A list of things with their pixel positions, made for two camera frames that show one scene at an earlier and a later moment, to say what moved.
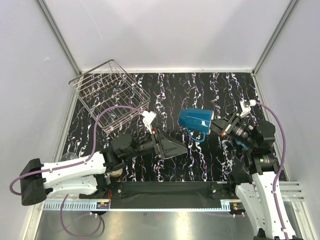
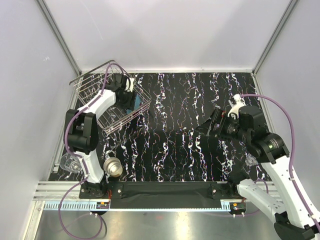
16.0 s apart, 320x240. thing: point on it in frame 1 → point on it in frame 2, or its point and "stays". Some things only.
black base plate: [167, 195] stays
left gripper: [164, 147] → [130, 104]
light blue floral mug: [245, 147] → [137, 102]
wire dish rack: [111, 94] stays
